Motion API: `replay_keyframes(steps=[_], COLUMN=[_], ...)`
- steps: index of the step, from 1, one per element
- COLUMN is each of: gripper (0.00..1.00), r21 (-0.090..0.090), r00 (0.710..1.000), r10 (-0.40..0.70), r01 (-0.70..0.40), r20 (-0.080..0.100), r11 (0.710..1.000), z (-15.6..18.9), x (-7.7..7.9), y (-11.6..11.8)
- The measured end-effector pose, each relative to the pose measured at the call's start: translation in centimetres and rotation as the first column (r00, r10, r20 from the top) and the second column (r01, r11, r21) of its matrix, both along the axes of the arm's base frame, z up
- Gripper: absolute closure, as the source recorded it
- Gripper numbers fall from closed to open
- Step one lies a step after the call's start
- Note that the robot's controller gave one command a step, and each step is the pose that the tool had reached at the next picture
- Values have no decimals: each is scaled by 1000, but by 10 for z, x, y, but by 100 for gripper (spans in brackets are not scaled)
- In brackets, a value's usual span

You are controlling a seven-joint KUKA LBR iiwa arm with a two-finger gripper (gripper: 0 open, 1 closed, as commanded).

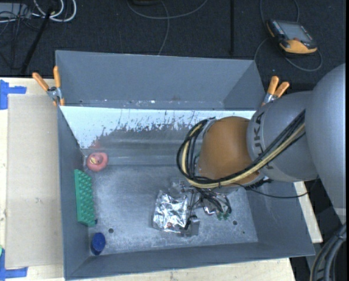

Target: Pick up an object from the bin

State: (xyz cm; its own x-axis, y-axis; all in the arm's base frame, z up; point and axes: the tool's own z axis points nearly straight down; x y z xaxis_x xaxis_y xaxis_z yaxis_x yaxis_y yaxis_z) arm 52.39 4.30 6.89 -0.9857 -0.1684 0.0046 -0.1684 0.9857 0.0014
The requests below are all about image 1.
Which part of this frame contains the silver foil packet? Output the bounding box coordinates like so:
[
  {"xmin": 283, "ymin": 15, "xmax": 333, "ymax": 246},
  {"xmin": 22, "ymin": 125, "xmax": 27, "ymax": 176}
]
[{"xmin": 152, "ymin": 189, "xmax": 190, "ymax": 234}]

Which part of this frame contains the blue cylinder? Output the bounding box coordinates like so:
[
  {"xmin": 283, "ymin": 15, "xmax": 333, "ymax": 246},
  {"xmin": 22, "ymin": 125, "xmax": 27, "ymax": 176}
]
[{"xmin": 90, "ymin": 232, "xmax": 107, "ymax": 256}]

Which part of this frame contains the green studded flat block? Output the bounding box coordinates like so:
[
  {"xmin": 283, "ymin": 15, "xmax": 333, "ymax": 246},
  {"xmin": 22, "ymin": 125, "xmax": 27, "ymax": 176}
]
[{"xmin": 73, "ymin": 169, "xmax": 97, "ymax": 228}]

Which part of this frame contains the grey metal bin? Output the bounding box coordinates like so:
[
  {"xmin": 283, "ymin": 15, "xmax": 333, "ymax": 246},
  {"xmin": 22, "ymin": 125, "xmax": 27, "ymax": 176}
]
[{"xmin": 54, "ymin": 50, "xmax": 316, "ymax": 281}]

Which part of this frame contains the pale cardboard board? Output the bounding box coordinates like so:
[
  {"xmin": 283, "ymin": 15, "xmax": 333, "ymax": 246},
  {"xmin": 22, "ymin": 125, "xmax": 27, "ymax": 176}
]
[{"xmin": 4, "ymin": 94, "xmax": 64, "ymax": 270}]

